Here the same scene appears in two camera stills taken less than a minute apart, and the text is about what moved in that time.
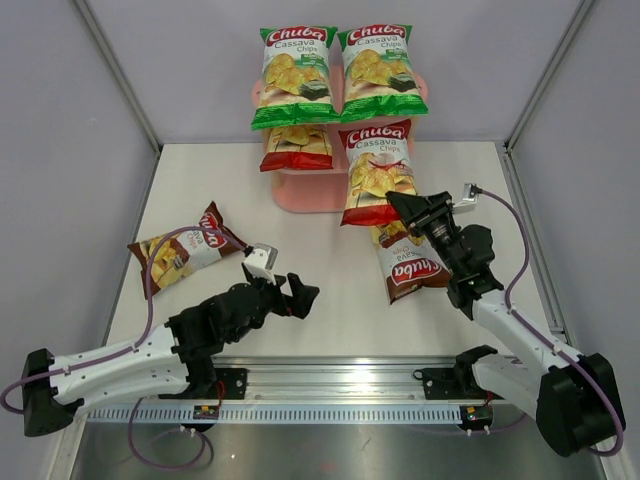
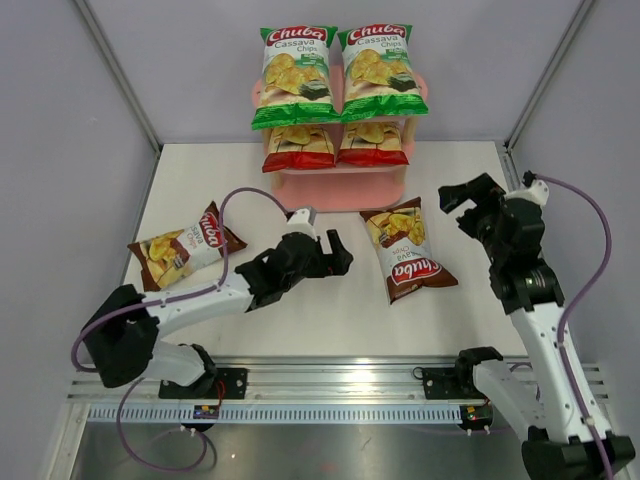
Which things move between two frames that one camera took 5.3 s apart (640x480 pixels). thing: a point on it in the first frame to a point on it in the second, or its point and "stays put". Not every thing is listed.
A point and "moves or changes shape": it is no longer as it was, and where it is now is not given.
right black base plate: (450, 384) stays put
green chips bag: (379, 77) stays put
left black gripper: (296, 305) to (339, 257)
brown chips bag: (185, 252) stays put
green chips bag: (296, 86) stays put
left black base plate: (229, 383) stays put
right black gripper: (411, 206) to (487, 193)
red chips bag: (379, 163) moves or changes shape
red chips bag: (297, 146) stays put
